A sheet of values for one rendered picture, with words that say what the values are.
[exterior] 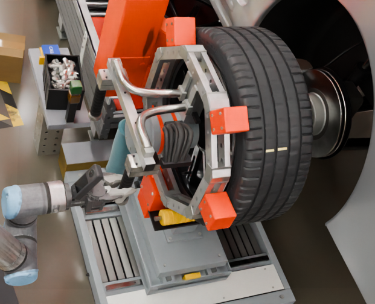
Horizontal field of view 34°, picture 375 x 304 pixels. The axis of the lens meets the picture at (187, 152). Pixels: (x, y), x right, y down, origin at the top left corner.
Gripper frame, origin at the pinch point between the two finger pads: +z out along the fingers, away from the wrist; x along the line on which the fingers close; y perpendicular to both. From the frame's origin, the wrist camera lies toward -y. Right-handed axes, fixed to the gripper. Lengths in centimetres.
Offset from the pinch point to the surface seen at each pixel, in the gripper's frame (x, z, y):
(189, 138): 0.4, 12.8, -20.3
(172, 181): -12.5, 23.3, 21.0
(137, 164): 1.7, -1.3, -12.0
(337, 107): -12, 75, -14
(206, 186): 9.5, 18.8, -8.3
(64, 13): -152, 20, 64
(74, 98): -56, -2, 23
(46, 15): -172, 17, 83
